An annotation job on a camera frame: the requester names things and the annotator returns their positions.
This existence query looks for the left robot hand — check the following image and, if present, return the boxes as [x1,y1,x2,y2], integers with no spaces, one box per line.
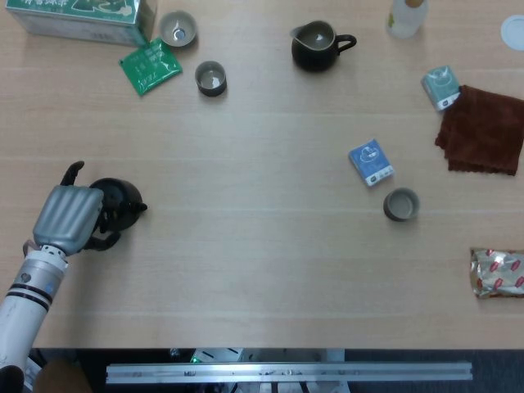
[31,160,122,257]

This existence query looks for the black teapot with handle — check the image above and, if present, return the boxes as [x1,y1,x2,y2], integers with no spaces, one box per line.
[88,177,149,233]

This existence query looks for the dark teacup with grey interior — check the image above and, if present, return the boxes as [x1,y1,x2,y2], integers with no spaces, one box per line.
[382,187,421,224]
[194,61,228,98]

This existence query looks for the flared grey ceramic teacup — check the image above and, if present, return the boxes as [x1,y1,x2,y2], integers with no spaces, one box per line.
[158,10,198,48]

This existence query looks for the green tea sachet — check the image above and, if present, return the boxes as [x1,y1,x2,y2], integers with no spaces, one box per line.
[118,37,183,97]

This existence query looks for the green tea carton box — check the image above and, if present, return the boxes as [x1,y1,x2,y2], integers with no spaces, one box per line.
[4,0,159,47]

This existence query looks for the blue small tissue pack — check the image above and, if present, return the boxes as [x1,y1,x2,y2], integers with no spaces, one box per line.
[348,138,396,188]

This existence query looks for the teal small tissue pack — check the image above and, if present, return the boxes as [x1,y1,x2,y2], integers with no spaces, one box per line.
[420,65,463,112]

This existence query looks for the brown folded cloth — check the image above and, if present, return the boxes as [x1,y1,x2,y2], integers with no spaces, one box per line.
[434,84,524,177]

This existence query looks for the silver foil bag red prints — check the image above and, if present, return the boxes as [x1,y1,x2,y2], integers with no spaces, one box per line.
[469,247,524,300]

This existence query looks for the aluminium profile rail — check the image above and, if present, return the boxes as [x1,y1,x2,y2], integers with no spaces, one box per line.
[106,361,473,385]

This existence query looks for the dark ceramic pitcher with handle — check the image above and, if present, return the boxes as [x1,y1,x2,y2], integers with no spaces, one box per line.
[290,20,358,73]

